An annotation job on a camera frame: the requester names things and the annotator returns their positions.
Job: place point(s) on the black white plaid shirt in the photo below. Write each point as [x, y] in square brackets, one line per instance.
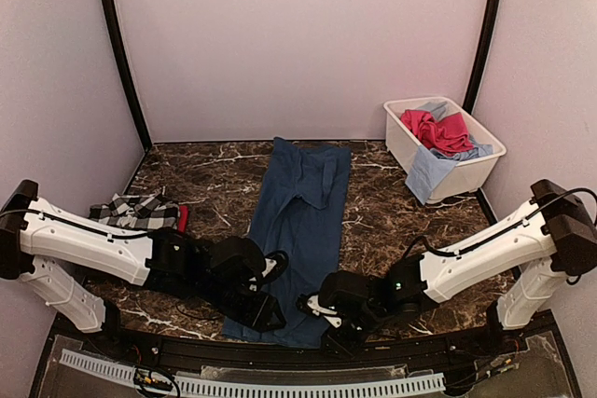
[135, 212]

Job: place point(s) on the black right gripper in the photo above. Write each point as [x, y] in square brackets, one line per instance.
[345, 346]

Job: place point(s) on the right black frame post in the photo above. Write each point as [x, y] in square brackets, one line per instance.
[482, 54]

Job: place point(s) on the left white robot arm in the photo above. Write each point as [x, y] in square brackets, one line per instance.
[36, 236]

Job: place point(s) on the left black frame post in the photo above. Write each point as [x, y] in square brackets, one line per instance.
[125, 74]

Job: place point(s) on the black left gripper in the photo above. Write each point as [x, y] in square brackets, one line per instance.
[261, 315]

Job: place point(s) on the white slotted cable duct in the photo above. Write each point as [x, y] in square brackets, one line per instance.
[186, 385]

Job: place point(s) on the pink garment in bin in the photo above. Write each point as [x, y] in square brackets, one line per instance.
[448, 135]

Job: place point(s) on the black front rail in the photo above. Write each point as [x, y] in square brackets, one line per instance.
[447, 351]

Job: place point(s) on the blue garment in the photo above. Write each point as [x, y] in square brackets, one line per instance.
[299, 211]

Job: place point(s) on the folded red t-shirt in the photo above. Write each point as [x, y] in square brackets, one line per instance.
[183, 218]

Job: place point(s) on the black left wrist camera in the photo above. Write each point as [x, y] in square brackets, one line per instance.
[236, 259]

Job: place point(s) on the black frame post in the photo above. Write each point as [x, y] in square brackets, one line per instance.
[482, 54]
[125, 74]

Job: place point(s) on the white plastic laundry bin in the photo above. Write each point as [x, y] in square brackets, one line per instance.
[467, 176]

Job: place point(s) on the light blue cloth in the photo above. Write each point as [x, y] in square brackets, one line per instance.
[430, 167]

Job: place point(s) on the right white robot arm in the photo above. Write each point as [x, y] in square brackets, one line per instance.
[552, 235]

